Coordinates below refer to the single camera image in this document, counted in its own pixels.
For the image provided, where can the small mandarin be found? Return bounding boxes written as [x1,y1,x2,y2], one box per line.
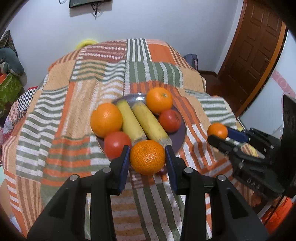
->
[207,123,228,140]
[130,140,166,175]

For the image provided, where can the red tomato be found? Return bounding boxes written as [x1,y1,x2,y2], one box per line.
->
[104,132,132,160]
[159,109,182,133]

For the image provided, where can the yellow corn cob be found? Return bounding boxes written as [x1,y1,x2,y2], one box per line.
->
[132,101,173,148]
[116,100,147,146]

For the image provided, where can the large orange with sticker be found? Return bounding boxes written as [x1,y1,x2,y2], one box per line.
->
[90,103,123,138]

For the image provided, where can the white wardrobe heart decals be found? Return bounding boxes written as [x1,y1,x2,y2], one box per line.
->
[240,31,295,138]

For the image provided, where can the dark red grapes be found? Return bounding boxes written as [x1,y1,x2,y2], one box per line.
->
[156,166,167,176]

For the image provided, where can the striped patchwork blanket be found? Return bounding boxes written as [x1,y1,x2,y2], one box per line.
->
[1,38,262,241]

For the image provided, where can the blue grey backpack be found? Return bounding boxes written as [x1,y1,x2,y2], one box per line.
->
[183,54,199,70]

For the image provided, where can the brown wooden door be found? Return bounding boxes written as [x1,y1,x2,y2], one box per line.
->
[218,1,287,116]

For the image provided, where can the checkered quilt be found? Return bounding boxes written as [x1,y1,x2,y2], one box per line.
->
[1,86,38,135]

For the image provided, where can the green patterned storage box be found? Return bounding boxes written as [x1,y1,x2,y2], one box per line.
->
[1,73,23,118]

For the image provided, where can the grey plush toy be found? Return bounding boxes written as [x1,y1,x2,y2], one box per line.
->
[0,48,25,76]

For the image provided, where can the patterned dark cushion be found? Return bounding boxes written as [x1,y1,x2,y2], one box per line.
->
[0,30,18,57]

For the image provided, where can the yellow foam ring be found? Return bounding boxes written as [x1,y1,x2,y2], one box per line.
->
[75,39,99,50]

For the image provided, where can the small black wall monitor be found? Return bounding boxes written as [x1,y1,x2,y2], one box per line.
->
[69,0,111,9]

